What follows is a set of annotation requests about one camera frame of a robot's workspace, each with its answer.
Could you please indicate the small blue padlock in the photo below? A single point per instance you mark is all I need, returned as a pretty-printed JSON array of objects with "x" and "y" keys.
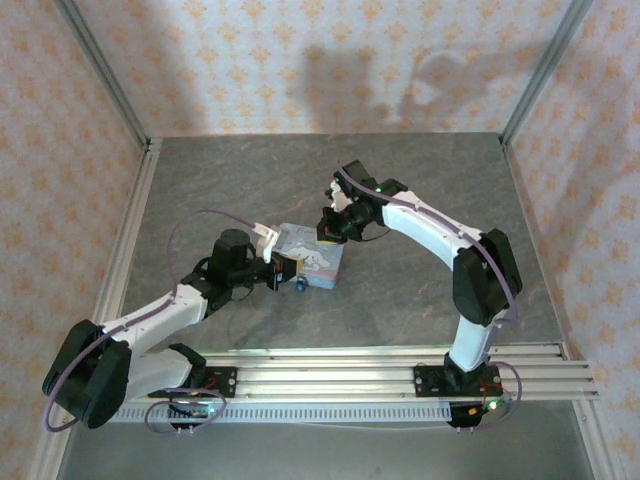
[{"x": 300, "y": 286}]

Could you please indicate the cartoon printed tin box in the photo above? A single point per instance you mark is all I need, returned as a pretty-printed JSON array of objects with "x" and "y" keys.
[{"x": 320, "y": 262}]

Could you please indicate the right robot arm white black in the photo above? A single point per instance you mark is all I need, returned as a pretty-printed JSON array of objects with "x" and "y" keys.
[{"x": 425, "y": 225}]

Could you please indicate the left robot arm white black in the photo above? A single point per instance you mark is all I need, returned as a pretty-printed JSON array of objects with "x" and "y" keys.
[{"x": 150, "y": 315}]

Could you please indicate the small circuit board green LED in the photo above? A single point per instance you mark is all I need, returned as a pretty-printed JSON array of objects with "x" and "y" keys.
[
  {"x": 192, "y": 410},
  {"x": 475, "y": 414}
]

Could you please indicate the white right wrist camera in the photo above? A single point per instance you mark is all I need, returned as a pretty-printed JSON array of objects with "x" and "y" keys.
[{"x": 341, "y": 197}]

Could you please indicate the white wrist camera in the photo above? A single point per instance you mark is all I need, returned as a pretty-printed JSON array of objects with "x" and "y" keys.
[
  {"x": 267, "y": 240},
  {"x": 341, "y": 197}
]

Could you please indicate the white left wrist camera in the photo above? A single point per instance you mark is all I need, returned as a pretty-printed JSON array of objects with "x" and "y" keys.
[{"x": 267, "y": 240}]

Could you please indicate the aluminium mounting rail beam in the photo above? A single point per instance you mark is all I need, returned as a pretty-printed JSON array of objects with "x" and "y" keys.
[{"x": 325, "y": 380}]

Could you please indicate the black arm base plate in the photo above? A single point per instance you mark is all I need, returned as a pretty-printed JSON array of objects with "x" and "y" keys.
[
  {"x": 425, "y": 382},
  {"x": 227, "y": 381}
]

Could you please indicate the aluminium frame post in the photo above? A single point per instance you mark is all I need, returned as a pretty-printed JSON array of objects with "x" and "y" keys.
[
  {"x": 100, "y": 70},
  {"x": 545, "y": 65}
]

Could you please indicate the aluminium lower frame bar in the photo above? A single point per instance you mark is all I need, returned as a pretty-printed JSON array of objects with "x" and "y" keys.
[
  {"x": 592, "y": 440},
  {"x": 50, "y": 450}
]

